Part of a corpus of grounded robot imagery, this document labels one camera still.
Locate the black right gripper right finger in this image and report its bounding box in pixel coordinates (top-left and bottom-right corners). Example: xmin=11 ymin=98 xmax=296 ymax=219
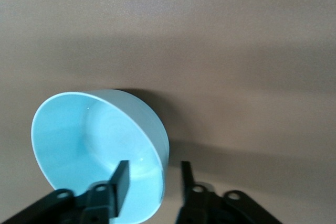
xmin=175 ymin=161 xmax=286 ymax=224

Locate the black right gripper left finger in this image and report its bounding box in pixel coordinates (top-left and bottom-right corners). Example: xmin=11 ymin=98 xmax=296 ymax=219
xmin=0 ymin=159 xmax=130 ymax=224

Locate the light blue bowl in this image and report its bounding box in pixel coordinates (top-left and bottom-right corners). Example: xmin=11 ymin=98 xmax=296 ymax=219
xmin=30 ymin=88 xmax=171 ymax=223

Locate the brown table cover sheet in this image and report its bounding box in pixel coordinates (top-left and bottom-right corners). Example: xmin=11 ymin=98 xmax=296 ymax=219
xmin=0 ymin=0 xmax=336 ymax=224

